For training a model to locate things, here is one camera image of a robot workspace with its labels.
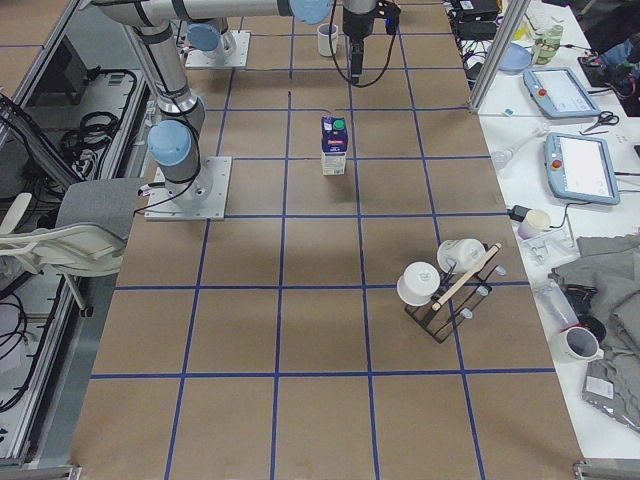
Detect white grey mug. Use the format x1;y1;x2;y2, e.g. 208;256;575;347
316;23;339;57

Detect lilac cream cup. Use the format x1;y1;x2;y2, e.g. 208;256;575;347
517;209;551;240

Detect white cup on rack right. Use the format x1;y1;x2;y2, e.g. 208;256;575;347
437;238;486;274

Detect blue plate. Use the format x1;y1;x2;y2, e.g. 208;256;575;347
499;42;532;75

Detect black scissors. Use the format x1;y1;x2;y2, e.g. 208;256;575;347
580;110;620;135

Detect teach pendant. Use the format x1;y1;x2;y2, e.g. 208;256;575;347
544;133;620;205
522;68;601;119

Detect grey office chair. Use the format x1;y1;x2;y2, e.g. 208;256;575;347
1;177;144;317

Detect lower teach pendant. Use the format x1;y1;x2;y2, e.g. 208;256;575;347
544;133;620;205

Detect upper teach pendant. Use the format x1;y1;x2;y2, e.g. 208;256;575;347
522;68;601;119

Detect grey cloth pile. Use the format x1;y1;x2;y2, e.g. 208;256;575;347
550;235;639;431

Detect white cup on rack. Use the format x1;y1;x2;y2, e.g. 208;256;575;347
437;238;486;274
396;261;440;307

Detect aluminium frame post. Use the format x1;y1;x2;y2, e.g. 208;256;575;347
468;0;530;114

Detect blue white milk carton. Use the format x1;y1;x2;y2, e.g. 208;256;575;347
321;116;348;176

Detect black wire cup rack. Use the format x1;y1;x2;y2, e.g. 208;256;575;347
404;243;506;343

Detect green tape rolls stack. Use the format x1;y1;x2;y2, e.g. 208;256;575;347
532;24;564;66

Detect white cup on rack left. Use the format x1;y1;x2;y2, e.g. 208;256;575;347
396;261;440;307

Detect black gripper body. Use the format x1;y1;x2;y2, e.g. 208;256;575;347
343;0;401;84

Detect white mug red rim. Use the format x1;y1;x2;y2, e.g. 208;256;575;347
548;326;604;363

